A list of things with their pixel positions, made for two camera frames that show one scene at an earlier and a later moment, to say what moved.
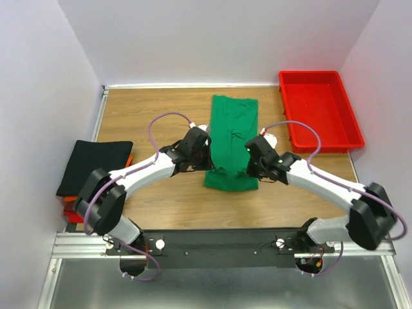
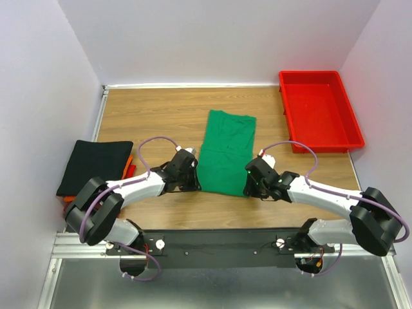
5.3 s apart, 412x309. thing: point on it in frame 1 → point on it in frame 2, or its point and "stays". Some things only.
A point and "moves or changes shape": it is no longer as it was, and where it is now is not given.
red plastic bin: (321, 98) stays
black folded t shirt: (87, 155) stays
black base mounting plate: (221, 249) stays
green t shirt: (234, 124) moves or changes shape
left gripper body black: (201, 161) → (188, 181)
